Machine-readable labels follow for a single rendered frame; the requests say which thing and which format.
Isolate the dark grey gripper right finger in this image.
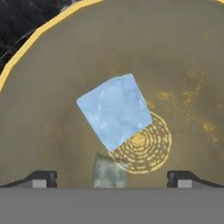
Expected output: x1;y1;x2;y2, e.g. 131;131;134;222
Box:
166;170;224;189

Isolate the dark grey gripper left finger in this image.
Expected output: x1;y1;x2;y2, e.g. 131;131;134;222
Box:
0;170;58;189

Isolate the pale blue ice cube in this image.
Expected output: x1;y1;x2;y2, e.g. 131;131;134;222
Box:
75;73;154;152
92;153;128;189

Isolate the olive bowl with yellow rim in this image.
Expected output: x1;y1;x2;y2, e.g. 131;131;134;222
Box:
0;0;224;189

